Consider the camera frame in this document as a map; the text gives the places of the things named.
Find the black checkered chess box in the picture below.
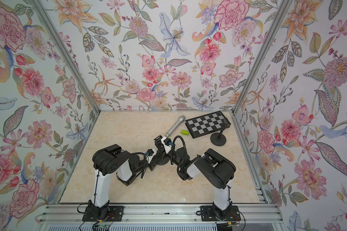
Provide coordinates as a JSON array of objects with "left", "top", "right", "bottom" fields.
[{"left": 185, "top": 111, "right": 226, "bottom": 139}]

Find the green cylinder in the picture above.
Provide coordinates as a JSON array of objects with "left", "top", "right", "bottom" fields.
[{"left": 181, "top": 130, "right": 190, "bottom": 135}]

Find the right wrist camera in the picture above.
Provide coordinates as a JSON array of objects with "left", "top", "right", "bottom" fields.
[{"left": 161, "top": 136, "right": 173, "bottom": 155}]

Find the black round stand base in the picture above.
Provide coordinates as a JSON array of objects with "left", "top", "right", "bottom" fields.
[{"left": 210, "top": 133, "right": 227, "bottom": 146}]

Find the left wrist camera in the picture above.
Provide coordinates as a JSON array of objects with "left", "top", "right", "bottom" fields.
[{"left": 146, "top": 148, "right": 157, "bottom": 164}]

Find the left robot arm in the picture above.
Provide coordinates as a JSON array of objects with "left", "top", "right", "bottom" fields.
[{"left": 88, "top": 144, "right": 162, "bottom": 219}]

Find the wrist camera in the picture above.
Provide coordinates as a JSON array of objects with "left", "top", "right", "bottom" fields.
[
  {"left": 161, "top": 136, "right": 173, "bottom": 155},
  {"left": 146, "top": 148, "right": 157, "bottom": 164}
]

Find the black stand pole with clip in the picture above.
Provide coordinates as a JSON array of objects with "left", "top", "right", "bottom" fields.
[{"left": 218, "top": 118, "right": 231, "bottom": 139}]

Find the silver microphone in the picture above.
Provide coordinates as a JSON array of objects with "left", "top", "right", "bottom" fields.
[{"left": 165, "top": 115, "right": 186, "bottom": 137}]

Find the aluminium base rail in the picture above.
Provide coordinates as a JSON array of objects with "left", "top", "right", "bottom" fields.
[{"left": 35, "top": 204, "right": 286, "bottom": 231}]

